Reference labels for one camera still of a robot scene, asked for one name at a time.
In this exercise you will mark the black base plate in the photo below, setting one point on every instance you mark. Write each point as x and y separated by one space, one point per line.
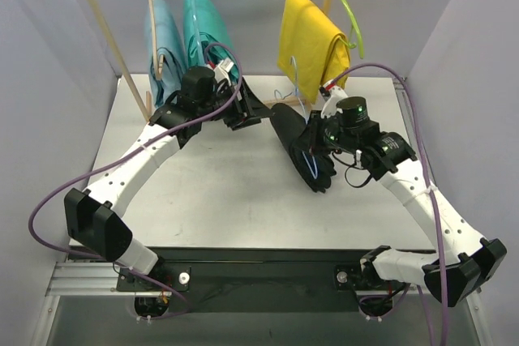
274 281

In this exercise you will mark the black denim trousers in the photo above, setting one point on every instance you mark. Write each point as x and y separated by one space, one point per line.
290 128

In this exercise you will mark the teal plastic hanger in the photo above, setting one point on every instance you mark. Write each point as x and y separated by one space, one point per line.
199 49

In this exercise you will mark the light blue wire hanger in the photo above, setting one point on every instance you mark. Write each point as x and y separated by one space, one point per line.
298 95

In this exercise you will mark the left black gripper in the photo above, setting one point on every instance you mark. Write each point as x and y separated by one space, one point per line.
242 107

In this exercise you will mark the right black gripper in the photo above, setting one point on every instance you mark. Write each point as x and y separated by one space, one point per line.
306 143

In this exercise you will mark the light blue trousers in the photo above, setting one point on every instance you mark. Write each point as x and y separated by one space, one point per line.
170 47

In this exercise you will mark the yellow trousers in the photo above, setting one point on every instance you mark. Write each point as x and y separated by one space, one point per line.
312 48

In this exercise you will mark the wooden hanger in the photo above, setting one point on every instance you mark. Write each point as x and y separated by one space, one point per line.
157 59

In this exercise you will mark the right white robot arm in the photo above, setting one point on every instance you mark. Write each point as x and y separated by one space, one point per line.
463 259

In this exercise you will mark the aluminium frame rail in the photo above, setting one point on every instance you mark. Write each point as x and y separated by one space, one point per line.
238 191

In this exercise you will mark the teal trousers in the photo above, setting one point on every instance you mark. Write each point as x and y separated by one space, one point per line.
211 27

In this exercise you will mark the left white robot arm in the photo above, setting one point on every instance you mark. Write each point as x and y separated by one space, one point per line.
94 215

